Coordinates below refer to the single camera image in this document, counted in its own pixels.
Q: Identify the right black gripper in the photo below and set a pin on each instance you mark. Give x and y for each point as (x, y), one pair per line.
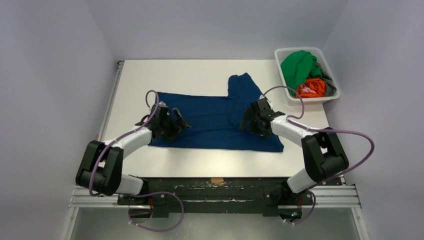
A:
(253, 118)

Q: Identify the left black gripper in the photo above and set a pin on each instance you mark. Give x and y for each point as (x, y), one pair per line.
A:
(171, 122)

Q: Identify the blue t-shirt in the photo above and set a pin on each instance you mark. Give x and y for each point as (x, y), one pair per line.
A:
(215, 120)

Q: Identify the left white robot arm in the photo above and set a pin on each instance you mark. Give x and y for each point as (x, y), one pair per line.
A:
(101, 167)

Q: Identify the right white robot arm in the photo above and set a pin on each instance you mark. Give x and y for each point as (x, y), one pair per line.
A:
(323, 154)

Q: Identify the pink garment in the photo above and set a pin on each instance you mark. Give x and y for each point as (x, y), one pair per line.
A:
(304, 89)

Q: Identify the brown tape piece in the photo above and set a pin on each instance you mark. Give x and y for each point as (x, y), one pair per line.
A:
(217, 180)

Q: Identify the green t-shirt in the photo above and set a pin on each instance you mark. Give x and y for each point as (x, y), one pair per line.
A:
(298, 67)

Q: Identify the white plastic laundry basket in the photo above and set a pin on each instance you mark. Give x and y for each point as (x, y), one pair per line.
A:
(281, 53)

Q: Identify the orange t-shirt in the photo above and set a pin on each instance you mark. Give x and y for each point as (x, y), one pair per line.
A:
(312, 88)

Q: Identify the grey t-shirt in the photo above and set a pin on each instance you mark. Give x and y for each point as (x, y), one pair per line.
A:
(331, 89)

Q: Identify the black base frame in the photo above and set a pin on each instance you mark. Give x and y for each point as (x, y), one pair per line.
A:
(245, 195)

